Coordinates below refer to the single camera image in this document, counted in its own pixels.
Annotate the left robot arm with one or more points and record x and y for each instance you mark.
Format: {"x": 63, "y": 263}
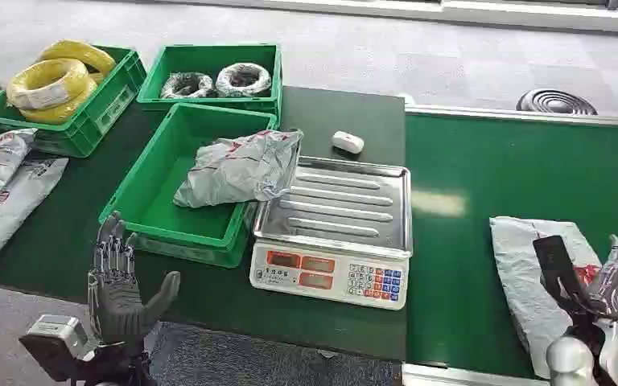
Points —
{"x": 112, "y": 367}

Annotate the grey parcel bag with black print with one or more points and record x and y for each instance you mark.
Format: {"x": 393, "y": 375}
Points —
{"x": 522, "y": 287}

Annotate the small white plastic device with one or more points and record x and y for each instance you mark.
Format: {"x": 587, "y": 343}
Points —
{"x": 348, "y": 142}

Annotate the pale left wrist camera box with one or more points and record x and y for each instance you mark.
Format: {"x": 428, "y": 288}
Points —
{"x": 56, "y": 338}

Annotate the large empty green crate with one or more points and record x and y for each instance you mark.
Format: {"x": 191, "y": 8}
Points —
{"x": 181, "y": 192}

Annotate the green crate with white label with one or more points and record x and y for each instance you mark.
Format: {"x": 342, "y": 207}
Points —
{"x": 90, "y": 122}

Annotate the crumpled grey parcel bag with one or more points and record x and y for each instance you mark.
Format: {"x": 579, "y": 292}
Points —
{"x": 239, "y": 170}

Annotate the green crate with wrapped coils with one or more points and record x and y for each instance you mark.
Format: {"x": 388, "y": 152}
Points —
{"x": 208, "y": 58}

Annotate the black barcode scanner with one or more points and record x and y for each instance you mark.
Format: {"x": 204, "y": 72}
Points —
{"x": 557, "y": 266}

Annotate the white electronic scale steel pan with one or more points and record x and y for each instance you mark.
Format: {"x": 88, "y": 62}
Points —
{"x": 341, "y": 229}

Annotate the green conveyor belt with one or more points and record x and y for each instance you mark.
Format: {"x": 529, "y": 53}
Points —
{"x": 501, "y": 170}

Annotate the silver conveyor frame rail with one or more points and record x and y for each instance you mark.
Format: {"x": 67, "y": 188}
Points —
{"x": 527, "y": 116}

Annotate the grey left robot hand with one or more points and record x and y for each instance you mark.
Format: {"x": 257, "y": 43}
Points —
{"x": 117, "y": 303}

